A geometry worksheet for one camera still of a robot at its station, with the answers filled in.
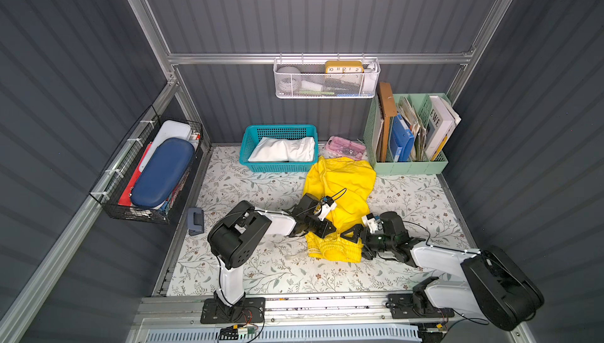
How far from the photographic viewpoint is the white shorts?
42.2 inches

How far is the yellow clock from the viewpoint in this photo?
0.88 meters

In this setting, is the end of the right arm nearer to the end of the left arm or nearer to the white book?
the end of the left arm

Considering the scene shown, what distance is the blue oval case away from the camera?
642mm
